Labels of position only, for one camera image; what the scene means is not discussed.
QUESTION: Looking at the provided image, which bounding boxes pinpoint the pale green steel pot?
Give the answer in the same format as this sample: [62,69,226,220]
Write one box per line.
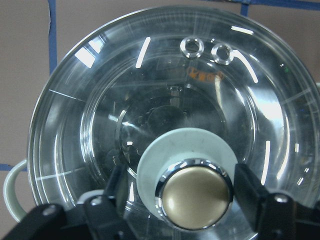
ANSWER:
[2,82,320,223]

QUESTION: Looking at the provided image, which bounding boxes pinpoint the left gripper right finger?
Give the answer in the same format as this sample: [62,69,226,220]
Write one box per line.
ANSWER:
[234,163,296,240]

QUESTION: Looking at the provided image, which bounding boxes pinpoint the glass pot lid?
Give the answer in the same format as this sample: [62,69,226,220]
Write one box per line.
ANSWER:
[27,6,320,240]

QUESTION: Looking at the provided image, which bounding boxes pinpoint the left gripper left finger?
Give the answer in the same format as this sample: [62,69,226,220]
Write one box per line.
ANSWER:
[83,164,130,240]

